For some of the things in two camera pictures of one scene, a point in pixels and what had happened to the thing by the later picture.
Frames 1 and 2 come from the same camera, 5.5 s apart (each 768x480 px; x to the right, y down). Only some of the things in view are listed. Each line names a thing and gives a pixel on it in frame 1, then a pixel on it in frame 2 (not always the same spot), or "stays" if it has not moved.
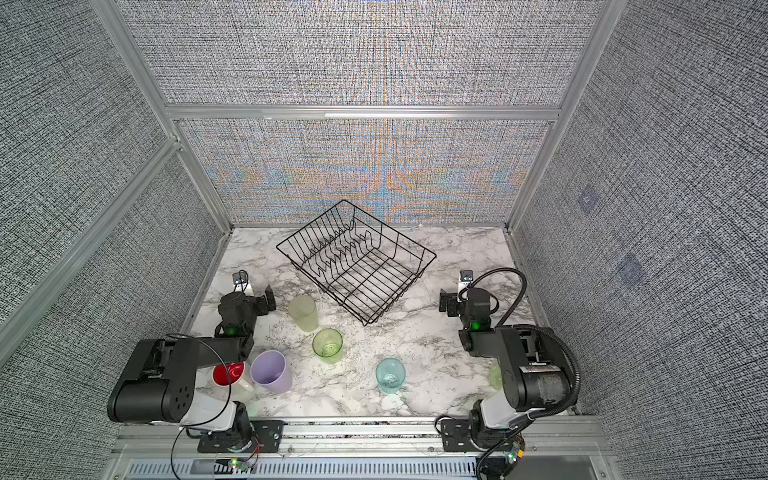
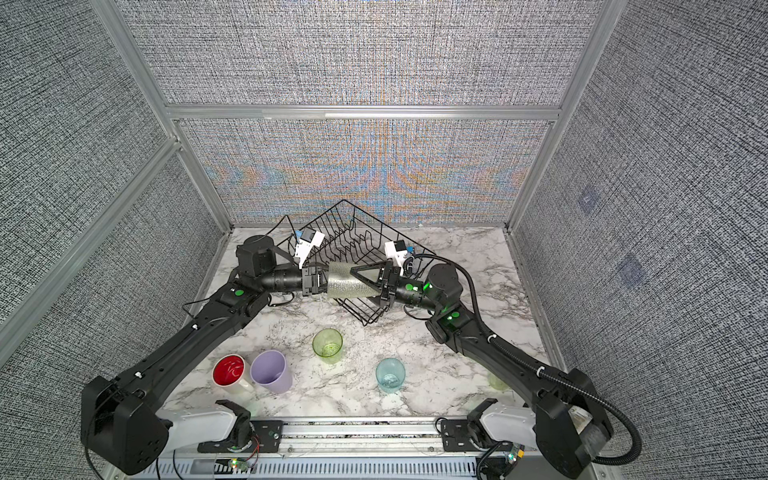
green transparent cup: (327, 344) stays
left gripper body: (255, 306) to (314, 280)
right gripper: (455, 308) to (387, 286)
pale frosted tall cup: (302, 309) to (342, 284)
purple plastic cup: (269, 369) stays
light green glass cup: (495, 376) stays
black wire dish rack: (356, 259) stays
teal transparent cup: (390, 375) stays
